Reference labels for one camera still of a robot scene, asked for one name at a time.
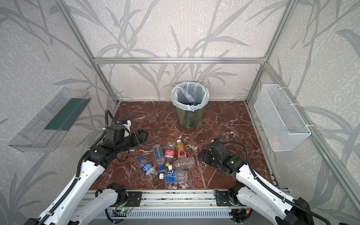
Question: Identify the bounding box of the clear ribbed bottle blue cap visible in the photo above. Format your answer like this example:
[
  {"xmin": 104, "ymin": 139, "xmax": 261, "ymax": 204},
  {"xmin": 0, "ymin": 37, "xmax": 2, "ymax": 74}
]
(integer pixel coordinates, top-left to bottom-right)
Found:
[{"xmin": 153, "ymin": 144, "xmax": 166, "ymax": 171}]

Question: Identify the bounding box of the clear bottle white cap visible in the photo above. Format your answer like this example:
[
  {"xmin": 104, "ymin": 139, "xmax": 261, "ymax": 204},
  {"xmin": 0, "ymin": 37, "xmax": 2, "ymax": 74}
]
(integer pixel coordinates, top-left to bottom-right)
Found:
[{"xmin": 168, "ymin": 157, "xmax": 196, "ymax": 171}]

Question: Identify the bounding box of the clear bottle blue white label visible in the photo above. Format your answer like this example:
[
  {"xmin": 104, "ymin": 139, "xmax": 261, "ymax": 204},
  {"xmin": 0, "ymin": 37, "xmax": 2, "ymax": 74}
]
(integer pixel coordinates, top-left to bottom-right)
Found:
[{"xmin": 159, "ymin": 170, "xmax": 188, "ymax": 183}]

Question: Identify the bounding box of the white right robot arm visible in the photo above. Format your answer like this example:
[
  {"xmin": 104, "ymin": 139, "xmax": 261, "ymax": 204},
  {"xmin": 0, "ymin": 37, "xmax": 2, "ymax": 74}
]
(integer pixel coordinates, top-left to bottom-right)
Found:
[{"xmin": 198, "ymin": 138, "xmax": 315, "ymax": 225}]

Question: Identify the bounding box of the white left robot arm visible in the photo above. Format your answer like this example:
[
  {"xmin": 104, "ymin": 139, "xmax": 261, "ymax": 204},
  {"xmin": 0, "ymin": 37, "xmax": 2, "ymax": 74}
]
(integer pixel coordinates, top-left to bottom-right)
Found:
[{"xmin": 25, "ymin": 124, "xmax": 149, "ymax": 225}]

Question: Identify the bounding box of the white plastic bin liner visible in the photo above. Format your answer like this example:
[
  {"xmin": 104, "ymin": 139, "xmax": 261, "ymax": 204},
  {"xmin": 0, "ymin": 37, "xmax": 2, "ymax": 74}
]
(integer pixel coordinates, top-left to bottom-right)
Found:
[{"xmin": 171, "ymin": 82, "xmax": 210, "ymax": 111}]

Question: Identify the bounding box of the orange drink bottle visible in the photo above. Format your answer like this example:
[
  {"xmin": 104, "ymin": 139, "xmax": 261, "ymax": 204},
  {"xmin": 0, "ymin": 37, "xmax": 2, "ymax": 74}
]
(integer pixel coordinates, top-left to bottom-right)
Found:
[{"xmin": 176, "ymin": 139, "xmax": 187, "ymax": 159}]

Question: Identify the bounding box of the clear bottle red label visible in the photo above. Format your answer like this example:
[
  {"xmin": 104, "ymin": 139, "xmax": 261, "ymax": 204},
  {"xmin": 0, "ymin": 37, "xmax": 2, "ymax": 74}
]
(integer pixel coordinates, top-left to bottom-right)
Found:
[{"xmin": 164, "ymin": 142, "xmax": 176, "ymax": 167}]

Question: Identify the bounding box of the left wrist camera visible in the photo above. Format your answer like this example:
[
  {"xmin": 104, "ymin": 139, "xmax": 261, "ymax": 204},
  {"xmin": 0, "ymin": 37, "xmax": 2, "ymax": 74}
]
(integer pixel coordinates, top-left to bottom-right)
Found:
[{"xmin": 104, "ymin": 120, "xmax": 131, "ymax": 143}]

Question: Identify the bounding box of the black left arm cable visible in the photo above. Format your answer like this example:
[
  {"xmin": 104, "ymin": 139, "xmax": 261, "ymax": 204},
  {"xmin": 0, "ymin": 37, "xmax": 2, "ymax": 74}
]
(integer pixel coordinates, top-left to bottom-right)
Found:
[{"xmin": 35, "ymin": 109, "xmax": 117, "ymax": 225}]

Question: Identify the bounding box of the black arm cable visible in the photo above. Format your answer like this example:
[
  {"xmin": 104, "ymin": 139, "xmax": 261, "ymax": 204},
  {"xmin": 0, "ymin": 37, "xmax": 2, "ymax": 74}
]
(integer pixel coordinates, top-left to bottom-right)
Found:
[
  {"xmin": 35, "ymin": 109, "xmax": 117, "ymax": 225},
  {"xmin": 222, "ymin": 141, "xmax": 332, "ymax": 225}
]

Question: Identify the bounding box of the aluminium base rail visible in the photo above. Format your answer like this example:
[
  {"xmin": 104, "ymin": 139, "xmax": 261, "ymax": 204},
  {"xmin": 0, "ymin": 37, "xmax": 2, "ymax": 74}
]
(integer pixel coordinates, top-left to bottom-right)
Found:
[{"xmin": 97, "ymin": 189, "xmax": 254, "ymax": 220}]

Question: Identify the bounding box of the white wire mesh basket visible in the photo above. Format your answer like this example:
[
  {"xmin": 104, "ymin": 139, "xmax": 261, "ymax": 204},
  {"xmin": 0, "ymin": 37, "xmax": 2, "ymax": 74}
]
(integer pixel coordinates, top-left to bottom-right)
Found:
[{"xmin": 254, "ymin": 84, "xmax": 311, "ymax": 152}]

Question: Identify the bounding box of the clear acrylic wall shelf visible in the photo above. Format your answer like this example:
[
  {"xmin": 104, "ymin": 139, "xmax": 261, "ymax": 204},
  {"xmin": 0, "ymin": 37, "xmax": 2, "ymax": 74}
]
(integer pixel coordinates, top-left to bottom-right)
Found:
[{"xmin": 8, "ymin": 88, "xmax": 91, "ymax": 153}]

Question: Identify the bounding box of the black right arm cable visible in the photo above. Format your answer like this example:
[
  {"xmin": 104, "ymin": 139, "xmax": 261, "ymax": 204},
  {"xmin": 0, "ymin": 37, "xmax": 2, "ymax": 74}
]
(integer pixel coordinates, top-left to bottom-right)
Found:
[{"xmin": 222, "ymin": 141, "xmax": 332, "ymax": 225}]

